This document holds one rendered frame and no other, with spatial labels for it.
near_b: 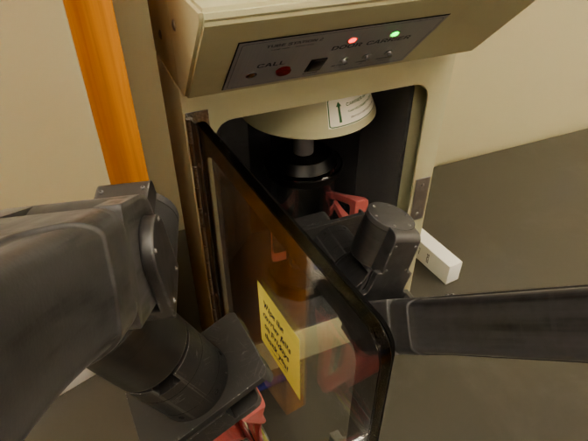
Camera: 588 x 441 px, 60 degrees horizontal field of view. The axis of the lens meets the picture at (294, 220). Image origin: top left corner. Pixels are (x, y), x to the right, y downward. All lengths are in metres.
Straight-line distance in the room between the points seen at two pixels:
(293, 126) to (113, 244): 0.41
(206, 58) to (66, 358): 0.28
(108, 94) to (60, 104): 0.57
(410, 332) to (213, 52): 0.32
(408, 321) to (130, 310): 0.34
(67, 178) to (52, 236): 0.84
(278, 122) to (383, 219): 0.17
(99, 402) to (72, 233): 0.65
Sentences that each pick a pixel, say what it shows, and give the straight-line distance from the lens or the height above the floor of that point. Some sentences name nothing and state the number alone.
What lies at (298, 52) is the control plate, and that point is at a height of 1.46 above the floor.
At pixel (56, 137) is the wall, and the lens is 0.99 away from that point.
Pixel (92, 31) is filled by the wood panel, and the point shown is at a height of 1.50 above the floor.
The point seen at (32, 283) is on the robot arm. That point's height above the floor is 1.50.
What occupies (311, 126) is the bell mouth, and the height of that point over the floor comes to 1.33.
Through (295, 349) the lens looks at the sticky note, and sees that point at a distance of 0.41.
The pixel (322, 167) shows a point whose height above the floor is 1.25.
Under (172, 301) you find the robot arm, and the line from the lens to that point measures 0.28.
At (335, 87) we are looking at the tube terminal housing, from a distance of 0.56.
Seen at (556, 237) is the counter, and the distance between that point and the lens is 1.18.
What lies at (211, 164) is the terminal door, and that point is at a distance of 0.47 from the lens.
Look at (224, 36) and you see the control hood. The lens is 0.39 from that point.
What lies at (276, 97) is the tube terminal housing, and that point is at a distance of 0.54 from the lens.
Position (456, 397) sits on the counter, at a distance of 0.83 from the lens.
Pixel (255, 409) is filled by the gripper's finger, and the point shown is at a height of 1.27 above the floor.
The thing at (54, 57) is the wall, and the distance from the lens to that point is 0.94.
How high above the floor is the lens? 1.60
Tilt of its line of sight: 38 degrees down
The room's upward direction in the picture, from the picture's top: straight up
